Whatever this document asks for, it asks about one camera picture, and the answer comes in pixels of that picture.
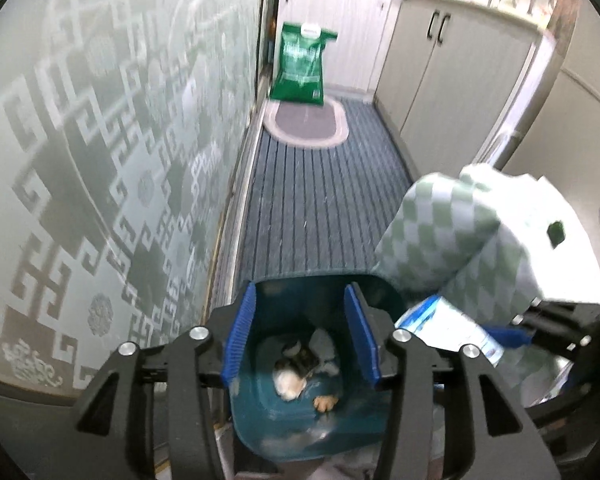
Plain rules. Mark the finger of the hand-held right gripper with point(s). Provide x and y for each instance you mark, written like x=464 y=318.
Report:
x=512 y=337
x=560 y=312

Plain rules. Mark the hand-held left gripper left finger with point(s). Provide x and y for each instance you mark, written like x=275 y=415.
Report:
x=240 y=332

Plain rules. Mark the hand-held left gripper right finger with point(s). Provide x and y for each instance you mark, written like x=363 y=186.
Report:
x=362 y=335

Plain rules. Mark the brown fruit peel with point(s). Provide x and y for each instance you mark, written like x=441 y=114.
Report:
x=302 y=357

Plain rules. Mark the blue wet wipes pack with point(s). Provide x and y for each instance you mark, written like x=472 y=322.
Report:
x=445 y=325

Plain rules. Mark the cream plastic bag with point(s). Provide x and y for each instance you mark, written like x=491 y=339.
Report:
x=287 y=382

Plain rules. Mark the bread piece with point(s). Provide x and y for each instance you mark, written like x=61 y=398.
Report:
x=326 y=402

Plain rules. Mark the teal plastic trash bin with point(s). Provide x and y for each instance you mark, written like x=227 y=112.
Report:
x=260 y=410

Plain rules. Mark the green lime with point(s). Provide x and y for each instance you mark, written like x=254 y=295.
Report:
x=556 y=233

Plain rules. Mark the green white checkered tablecloth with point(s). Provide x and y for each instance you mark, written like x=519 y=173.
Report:
x=430 y=230

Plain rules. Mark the beige refrigerator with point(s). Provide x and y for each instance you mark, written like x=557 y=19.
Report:
x=580 y=125

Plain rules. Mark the oval grey floor mat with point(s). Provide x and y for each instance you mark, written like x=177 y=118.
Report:
x=305 y=122

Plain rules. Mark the white kitchen cabinet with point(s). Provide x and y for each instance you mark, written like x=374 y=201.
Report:
x=455 y=85
x=350 y=35

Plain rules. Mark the green rice bag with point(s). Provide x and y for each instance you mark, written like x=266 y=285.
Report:
x=300 y=70

